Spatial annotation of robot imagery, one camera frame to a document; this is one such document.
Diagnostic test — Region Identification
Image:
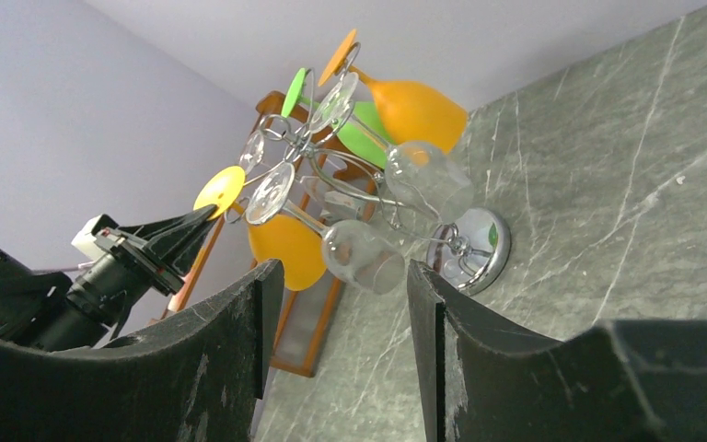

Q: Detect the orange plastic wine glass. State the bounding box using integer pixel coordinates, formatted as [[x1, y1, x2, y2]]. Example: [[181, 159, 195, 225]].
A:
[[317, 29, 468, 153]]

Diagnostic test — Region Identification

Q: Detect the chrome wine glass rack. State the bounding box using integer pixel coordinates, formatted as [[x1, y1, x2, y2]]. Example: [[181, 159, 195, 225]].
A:
[[240, 42, 512, 297]]

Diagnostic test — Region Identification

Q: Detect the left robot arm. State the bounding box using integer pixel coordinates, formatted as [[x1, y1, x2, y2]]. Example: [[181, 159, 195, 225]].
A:
[[0, 204, 218, 352]]

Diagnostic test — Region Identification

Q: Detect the orange wooden rack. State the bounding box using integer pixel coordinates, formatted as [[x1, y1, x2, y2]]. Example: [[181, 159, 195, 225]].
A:
[[161, 90, 342, 378]]

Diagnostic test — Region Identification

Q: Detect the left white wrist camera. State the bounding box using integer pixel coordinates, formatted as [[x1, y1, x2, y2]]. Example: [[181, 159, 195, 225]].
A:
[[71, 214, 119, 262]]

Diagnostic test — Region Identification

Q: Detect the clear wine glass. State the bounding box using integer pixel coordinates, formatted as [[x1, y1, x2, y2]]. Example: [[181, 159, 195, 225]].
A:
[[238, 130, 265, 175], [307, 71, 476, 226], [244, 161, 407, 297]]

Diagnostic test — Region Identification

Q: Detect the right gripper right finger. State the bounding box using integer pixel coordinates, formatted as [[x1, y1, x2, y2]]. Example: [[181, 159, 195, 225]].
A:
[[407, 261, 707, 441]]

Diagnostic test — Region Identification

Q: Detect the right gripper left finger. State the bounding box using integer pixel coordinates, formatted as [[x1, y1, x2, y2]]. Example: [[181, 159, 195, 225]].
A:
[[0, 260, 284, 441]]

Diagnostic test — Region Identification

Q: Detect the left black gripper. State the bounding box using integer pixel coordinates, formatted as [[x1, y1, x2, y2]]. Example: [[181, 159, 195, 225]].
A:
[[94, 204, 218, 296]]

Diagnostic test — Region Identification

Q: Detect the green plastic wine glass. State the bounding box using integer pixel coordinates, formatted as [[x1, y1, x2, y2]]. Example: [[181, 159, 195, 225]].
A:
[[280, 68, 392, 169]]

